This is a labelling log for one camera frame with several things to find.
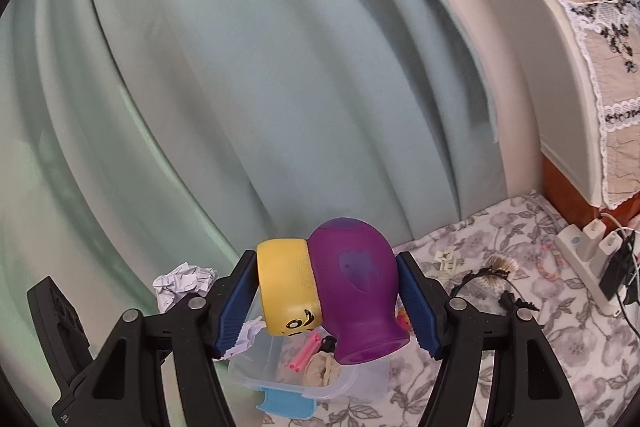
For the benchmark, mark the black rhinestone hair clip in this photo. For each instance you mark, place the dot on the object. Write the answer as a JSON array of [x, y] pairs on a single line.
[[327, 343]]

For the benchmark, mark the clear plastic storage box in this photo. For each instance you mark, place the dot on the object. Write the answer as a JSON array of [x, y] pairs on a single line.
[[350, 382]]

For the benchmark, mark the rainbow twisted pipe cleaner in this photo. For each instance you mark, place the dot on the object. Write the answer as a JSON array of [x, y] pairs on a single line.
[[552, 259]]

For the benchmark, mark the white hair clip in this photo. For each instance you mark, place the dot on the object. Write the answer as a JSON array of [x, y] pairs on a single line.
[[446, 263]]

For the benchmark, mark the white power strip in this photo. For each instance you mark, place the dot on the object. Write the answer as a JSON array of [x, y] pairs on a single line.
[[575, 257]]

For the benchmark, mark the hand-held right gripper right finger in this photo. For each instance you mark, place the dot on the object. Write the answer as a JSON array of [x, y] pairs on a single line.
[[420, 307]]

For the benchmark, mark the matte pale green curtain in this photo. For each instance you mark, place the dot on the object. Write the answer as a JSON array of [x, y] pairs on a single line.
[[275, 57]]

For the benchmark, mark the shiny green satin curtain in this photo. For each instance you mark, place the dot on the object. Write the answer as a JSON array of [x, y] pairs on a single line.
[[50, 182]]

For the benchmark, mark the grey floral blanket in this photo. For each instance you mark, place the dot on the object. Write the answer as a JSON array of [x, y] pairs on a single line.
[[525, 357]]

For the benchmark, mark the pink toy figure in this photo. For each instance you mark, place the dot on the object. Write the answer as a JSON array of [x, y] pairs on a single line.
[[403, 319]]

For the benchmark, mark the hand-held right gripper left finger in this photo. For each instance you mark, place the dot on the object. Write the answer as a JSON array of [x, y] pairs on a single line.
[[235, 307]]

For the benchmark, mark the black lace headband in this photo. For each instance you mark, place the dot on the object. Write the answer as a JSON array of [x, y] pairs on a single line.
[[517, 303]]

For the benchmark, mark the orange wooden bed frame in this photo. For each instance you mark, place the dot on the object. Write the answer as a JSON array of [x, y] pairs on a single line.
[[565, 192]]

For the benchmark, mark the cream lace scrunchie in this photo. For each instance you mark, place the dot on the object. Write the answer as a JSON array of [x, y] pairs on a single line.
[[322, 372]]

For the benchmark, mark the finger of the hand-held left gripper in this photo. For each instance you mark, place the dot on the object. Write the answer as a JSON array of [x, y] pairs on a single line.
[[55, 322]]

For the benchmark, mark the white paper ball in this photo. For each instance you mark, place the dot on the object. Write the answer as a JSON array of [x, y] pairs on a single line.
[[185, 287]]

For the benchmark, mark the black power adapter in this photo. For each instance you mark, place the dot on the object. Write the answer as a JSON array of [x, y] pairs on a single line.
[[617, 272]]

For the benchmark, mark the white padded headboard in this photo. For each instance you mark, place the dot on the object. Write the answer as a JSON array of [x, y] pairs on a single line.
[[510, 32]]

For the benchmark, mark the white charger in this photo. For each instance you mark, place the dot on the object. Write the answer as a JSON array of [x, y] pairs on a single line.
[[594, 247], [611, 249]]

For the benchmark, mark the purple and yellow toy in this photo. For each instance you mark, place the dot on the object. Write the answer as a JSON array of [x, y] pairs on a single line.
[[350, 267]]

